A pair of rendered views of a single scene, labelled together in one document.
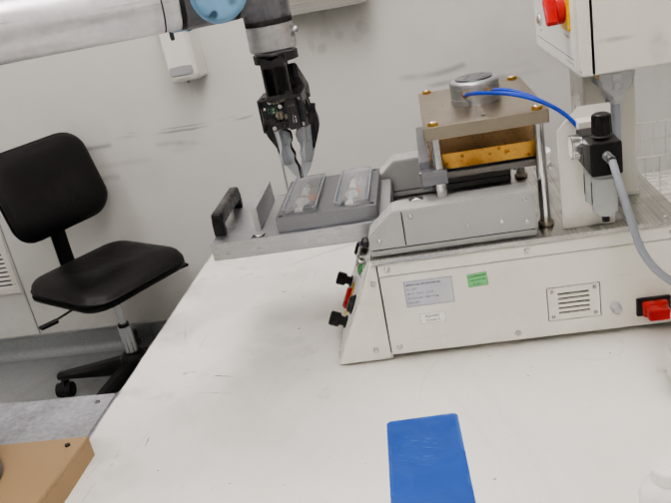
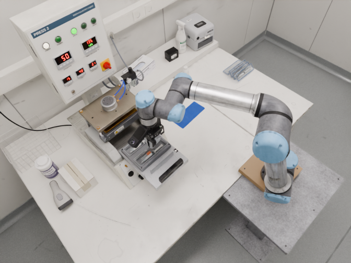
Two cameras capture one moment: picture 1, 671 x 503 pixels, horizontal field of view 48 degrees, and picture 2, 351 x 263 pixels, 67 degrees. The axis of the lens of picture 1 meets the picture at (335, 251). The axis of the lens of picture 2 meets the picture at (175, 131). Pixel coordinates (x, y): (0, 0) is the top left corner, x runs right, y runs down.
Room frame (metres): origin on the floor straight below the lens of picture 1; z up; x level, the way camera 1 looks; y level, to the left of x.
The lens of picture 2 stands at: (1.67, 0.56, 2.14)
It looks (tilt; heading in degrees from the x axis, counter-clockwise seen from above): 55 degrees down; 219
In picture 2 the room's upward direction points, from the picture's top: 4 degrees counter-clockwise
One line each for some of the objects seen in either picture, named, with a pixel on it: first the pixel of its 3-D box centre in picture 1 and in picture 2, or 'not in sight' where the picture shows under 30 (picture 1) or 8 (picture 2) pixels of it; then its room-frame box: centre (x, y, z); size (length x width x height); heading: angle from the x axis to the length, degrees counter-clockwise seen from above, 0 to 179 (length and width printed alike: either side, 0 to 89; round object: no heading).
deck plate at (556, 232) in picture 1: (507, 204); (114, 122); (1.18, -0.30, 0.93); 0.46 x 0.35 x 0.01; 81
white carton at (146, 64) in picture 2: not in sight; (139, 69); (0.68, -0.56, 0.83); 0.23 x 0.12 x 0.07; 0
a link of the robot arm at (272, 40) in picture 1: (274, 38); (147, 116); (1.21, 0.03, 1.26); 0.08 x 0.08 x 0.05
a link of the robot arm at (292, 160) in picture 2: not in sight; (282, 163); (0.89, 0.59, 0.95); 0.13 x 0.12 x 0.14; 16
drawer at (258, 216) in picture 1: (306, 209); (152, 154); (1.23, 0.04, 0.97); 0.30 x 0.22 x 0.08; 81
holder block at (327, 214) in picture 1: (332, 198); (145, 148); (1.23, -0.01, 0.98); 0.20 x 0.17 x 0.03; 171
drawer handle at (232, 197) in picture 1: (227, 210); (171, 170); (1.25, 0.17, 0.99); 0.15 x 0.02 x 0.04; 171
